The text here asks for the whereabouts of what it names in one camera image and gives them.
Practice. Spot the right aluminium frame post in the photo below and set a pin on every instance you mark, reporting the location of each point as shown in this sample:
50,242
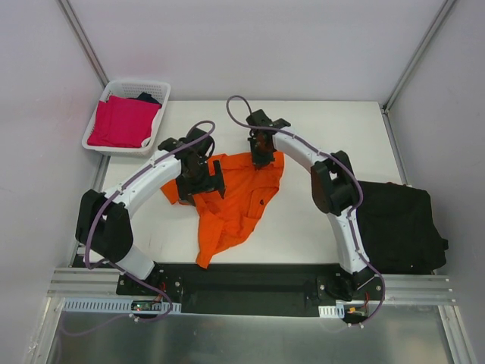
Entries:
437,23

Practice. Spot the aluminium frame post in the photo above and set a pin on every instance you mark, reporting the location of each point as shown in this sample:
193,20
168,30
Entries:
82,38
437,23

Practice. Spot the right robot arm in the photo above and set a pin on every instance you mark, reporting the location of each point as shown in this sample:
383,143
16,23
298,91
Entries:
334,191

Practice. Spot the orange t shirt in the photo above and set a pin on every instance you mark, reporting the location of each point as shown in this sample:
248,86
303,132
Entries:
225,222

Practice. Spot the left white cable duct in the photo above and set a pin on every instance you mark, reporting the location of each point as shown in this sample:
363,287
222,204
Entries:
121,306

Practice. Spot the white plastic basket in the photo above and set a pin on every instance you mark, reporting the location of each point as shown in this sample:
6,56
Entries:
131,89

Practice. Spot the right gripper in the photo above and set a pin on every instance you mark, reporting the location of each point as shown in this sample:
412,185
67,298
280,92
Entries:
261,154

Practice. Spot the pink t shirt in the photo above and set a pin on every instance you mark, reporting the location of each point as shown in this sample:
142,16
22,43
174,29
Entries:
123,123

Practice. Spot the white cable duct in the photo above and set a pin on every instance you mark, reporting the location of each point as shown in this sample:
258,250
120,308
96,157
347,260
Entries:
332,312
121,306

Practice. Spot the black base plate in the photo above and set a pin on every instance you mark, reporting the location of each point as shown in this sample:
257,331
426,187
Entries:
280,290

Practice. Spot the left aluminium frame post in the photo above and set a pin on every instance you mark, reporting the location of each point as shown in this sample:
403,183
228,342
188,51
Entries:
82,38

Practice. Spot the right white cable duct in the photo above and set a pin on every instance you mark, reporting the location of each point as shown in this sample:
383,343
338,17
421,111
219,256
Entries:
332,312

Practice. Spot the black t shirt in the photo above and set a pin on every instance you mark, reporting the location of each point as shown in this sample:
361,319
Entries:
397,230

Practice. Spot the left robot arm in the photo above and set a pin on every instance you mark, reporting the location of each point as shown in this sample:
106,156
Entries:
104,219

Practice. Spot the dark navy t shirt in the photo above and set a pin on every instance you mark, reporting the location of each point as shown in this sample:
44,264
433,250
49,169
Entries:
147,97

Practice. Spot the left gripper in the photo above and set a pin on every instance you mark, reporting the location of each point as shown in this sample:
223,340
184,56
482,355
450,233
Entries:
211,181

